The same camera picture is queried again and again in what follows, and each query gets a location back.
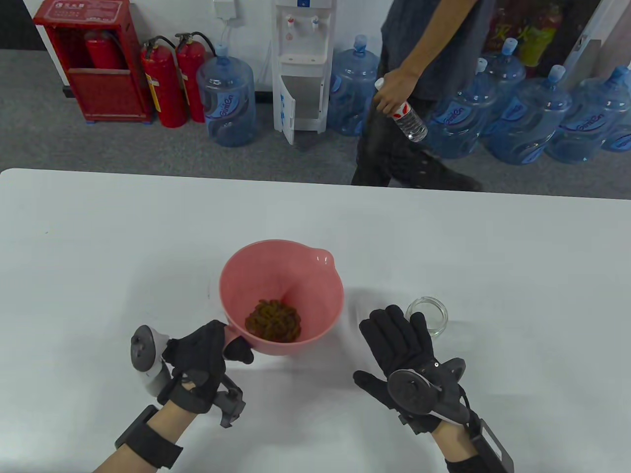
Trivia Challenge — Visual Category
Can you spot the red fire extinguisher in cabinet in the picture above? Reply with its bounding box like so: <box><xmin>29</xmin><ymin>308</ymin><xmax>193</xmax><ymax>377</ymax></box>
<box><xmin>83</xmin><ymin>29</ymin><xmax>127</xmax><ymax>70</ymax></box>

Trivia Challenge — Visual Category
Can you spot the person's right forearm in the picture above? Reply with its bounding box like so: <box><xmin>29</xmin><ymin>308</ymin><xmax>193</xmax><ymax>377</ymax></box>
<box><xmin>433</xmin><ymin>419</ymin><xmax>493</xmax><ymax>473</ymax></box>

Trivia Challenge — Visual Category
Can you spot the dark right hand controller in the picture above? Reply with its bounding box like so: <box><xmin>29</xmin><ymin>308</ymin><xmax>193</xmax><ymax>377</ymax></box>
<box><xmin>387</xmin><ymin>358</ymin><xmax>467</xmax><ymax>424</ymax></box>

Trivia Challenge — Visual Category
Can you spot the person's left forearm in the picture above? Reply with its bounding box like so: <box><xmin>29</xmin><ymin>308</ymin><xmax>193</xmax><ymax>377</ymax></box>
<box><xmin>81</xmin><ymin>398</ymin><xmax>199</xmax><ymax>473</ymax></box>

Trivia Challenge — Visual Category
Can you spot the brown dried food pile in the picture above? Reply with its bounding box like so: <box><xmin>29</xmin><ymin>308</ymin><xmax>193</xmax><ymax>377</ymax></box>
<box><xmin>245</xmin><ymin>299</ymin><xmax>303</xmax><ymax>343</ymax></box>

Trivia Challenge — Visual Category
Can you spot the blue water jug with pump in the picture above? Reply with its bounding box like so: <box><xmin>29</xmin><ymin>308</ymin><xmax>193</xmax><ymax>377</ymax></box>
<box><xmin>196</xmin><ymin>43</ymin><xmax>257</xmax><ymax>148</ymax></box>

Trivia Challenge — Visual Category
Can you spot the person's right hand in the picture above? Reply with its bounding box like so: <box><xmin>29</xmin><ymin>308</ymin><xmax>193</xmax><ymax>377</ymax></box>
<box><xmin>353</xmin><ymin>304</ymin><xmax>444</xmax><ymax>435</ymax></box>

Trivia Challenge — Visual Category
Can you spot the small clear glass bowl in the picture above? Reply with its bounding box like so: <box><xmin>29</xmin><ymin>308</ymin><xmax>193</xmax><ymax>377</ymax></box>
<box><xmin>405</xmin><ymin>296</ymin><xmax>449</xmax><ymax>339</ymax></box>

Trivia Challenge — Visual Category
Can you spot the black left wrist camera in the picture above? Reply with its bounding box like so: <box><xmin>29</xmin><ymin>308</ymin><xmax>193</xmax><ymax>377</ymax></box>
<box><xmin>213</xmin><ymin>373</ymin><xmax>246</xmax><ymax>428</ymax></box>

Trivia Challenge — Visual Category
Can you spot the pink plastic bowl with handle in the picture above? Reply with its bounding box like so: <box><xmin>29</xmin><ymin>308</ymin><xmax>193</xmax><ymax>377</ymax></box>
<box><xmin>219</xmin><ymin>240</ymin><xmax>345</xmax><ymax>357</ymax></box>

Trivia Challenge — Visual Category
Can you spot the black left wrist strap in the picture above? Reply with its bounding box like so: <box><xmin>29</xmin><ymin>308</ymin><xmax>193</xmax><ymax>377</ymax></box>
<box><xmin>114</xmin><ymin>405</ymin><xmax>184</xmax><ymax>470</ymax></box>

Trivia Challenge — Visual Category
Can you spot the person's left hand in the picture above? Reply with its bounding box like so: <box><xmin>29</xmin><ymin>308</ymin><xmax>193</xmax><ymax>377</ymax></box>
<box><xmin>157</xmin><ymin>320</ymin><xmax>255</xmax><ymax>413</ymax></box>

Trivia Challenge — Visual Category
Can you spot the white board panel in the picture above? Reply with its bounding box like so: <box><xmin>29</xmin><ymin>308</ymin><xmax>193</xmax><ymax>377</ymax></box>
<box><xmin>561</xmin><ymin>0</ymin><xmax>631</xmax><ymax>93</ymax></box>

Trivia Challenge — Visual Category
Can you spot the clear plastic water bottle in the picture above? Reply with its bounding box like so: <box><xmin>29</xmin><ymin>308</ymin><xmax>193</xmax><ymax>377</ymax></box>
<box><xmin>375</xmin><ymin>78</ymin><xmax>429</xmax><ymax>143</ymax></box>

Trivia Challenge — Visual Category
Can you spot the grey left hand controller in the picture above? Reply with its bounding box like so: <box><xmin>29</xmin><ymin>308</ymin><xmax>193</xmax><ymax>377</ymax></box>
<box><xmin>130</xmin><ymin>325</ymin><xmax>174</xmax><ymax>398</ymax></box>

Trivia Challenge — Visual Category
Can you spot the white water dispenser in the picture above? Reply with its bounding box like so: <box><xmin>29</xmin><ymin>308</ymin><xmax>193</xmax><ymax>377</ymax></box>
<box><xmin>272</xmin><ymin>0</ymin><xmax>336</xmax><ymax>145</ymax></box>

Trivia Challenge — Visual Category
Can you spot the red fire extinguisher cabinet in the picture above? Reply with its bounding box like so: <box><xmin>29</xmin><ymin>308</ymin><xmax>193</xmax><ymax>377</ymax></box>
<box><xmin>33</xmin><ymin>0</ymin><xmax>154</xmax><ymax>124</ymax></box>

